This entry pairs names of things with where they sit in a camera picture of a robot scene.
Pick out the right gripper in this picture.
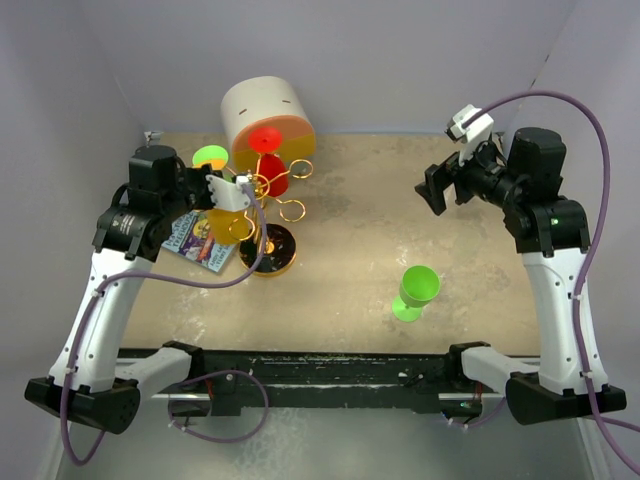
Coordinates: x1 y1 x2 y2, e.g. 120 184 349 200
417 132 525 213

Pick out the green wine glass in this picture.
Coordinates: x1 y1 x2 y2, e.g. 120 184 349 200
192 145 229 171
391 265 441 323

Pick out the orange wine glass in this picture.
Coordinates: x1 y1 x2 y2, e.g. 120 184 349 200
205 209 252 246

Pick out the red wine glass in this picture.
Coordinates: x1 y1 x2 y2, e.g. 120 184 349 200
249 126 289 198

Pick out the gold wine glass rack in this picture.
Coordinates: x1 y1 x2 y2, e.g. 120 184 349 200
237 159 314 277

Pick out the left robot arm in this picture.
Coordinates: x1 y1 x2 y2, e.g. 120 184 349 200
24 145 213 434

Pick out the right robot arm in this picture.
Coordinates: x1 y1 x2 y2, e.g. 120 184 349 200
415 127 627 425

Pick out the children's paperback book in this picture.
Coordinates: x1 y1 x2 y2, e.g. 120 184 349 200
162 211 235 273

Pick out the round mini drawer chest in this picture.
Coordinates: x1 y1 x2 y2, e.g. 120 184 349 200
220 76 316 171

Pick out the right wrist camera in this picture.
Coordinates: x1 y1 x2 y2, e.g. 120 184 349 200
445 104 494 167

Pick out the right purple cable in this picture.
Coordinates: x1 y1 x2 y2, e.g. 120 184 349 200
464 89 640 480

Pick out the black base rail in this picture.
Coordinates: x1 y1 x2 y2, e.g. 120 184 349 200
117 342 506 417

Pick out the purple loop cable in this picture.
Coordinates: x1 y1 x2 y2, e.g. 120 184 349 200
167 368 273 444

